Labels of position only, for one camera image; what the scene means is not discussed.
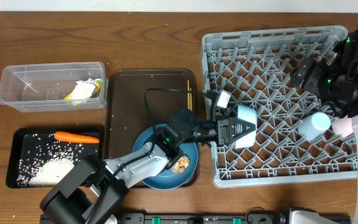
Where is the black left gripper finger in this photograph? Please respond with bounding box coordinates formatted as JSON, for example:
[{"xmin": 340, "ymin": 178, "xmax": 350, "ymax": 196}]
[
  {"xmin": 228, "ymin": 130, "xmax": 257, "ymax": 144},
  {"xmin": 229, "ymin": 118, "xmax": 256, "ymax": 131}
]

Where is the light blue rice bowl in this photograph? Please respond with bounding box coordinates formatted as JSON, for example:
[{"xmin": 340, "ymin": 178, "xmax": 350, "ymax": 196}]
[{"xmin": 235, "ymin": 105, "xmax": 257, "ymax": 149}]

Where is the light blue cup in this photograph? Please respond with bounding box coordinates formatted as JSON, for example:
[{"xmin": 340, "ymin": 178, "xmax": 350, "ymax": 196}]
[{"xmin": 298, "ymin": 112, "xmax": 331, "ymax": 141}]

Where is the pink cup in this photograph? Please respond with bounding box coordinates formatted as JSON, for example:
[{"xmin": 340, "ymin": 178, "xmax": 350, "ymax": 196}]
[{"xmin": 331, "ymin": 116, "xmax": 354, "ymax": 138}]

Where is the yellow snack wrapper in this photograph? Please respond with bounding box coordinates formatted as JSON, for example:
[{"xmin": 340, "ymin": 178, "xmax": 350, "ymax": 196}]
[{"xmin": 79, "ymin": 78, "xmax": 101, "ymax": 96}]

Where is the orange carrot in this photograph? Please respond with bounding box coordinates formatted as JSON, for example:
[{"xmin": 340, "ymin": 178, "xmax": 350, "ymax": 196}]
[{"xmin": 54, "ymin": 131, "xmax": 99, "ymax": 144}]

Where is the white rice pile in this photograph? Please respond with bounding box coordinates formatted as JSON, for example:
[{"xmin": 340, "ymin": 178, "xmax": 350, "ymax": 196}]
[{"xmin": 16, "ymin": 134, "xmax": 84, "ymax": 187}]

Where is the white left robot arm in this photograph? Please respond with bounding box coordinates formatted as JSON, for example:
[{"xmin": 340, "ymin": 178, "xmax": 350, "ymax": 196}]
[{"xmin": 40, "ymin": 106, "xmax": 257, "ymax": 223}]

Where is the grey dishwasher rack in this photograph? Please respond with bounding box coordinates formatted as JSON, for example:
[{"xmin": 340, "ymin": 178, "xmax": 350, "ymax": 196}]
[{"xmin": 200, "ymin": 26, "xmax": 357, "ymax": 189}]

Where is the black waste tray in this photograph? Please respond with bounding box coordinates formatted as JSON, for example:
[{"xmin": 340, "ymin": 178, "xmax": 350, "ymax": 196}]
[{"xmin": 6, "ymin": 126, "xmax": 103, "ymax": 189}]

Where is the wooden chopstick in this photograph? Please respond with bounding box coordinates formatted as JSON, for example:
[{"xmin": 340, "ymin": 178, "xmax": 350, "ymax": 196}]
[
  {"xmin": 188, "ymin": 88, "xmax": 193, "ymax": 111},
  {"xmin": 187, "ymin": 80, "xmax": 191, "ymax": 109}
]

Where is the brown food scrap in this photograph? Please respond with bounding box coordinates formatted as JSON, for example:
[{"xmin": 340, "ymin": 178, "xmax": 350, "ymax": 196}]
[{"xmin": 172, "ymin": 155, "xmax": 190, "ymax": 174}]

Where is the dark blue plate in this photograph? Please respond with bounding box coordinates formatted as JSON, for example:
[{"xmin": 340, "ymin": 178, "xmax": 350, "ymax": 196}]
[{"xmin": 131, "ymin": 123, "xmax": 200, "ymax": 190}]

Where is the brown serving tray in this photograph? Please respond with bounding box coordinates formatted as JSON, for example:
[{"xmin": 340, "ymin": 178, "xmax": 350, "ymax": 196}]
[{"xmin": 103, "ymin": 69, "xmax": 196, "ymax": 159}]

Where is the clear plastic bin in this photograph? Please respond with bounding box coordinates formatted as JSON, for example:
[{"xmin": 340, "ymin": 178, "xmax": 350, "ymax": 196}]
[{"xmin": 0, "ymin": 62, "xmax": 108, "ymax": 112}]

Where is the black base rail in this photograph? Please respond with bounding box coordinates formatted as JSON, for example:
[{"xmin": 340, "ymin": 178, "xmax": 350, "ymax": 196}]
[{"xmin": 40, "ymin": 207, "xmax": 351, "ymax": 224}]

